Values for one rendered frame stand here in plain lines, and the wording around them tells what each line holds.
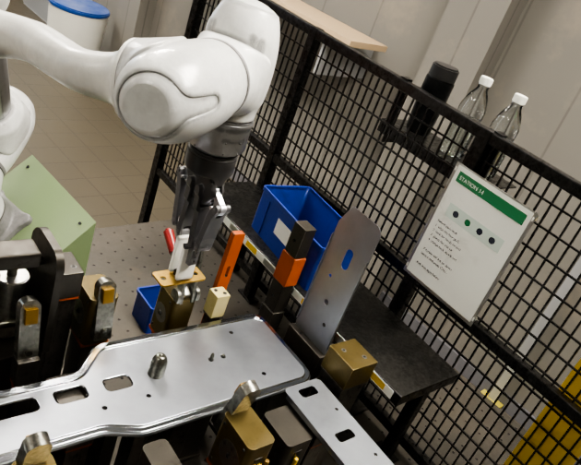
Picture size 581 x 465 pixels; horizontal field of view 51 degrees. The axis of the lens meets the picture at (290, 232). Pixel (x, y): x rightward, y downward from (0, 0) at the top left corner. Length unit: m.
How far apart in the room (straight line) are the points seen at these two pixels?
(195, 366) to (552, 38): 2.37
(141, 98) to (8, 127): 1.01
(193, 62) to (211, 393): 0.71
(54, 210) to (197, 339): 0.60
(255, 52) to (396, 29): 2.77
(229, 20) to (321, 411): 0.79
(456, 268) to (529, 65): 1.82
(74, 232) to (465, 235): 0.96
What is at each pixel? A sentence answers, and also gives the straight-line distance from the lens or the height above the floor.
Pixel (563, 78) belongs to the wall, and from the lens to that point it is 3.10.
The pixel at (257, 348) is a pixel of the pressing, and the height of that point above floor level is 1.00.
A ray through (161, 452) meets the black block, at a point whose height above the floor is 0.99.
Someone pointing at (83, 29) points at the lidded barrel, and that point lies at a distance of 5.28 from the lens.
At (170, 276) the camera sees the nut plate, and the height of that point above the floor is 1.25.
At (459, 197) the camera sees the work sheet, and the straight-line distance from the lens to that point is 1.47.
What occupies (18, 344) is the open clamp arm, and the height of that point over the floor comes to 1.02.
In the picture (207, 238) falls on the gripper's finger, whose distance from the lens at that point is 0.95.
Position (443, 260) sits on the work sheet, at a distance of 1.51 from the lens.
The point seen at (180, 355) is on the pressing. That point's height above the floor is 1.00.
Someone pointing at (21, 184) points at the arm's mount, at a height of 0.94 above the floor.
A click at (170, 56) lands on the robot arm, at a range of 0.69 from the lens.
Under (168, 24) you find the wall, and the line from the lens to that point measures 5.12.
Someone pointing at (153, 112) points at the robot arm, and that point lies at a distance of 0.67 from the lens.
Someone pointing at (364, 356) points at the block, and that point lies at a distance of 1.37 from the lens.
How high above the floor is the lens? 1.84
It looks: 27 degrees down
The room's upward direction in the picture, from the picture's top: 21 degrees clockwise
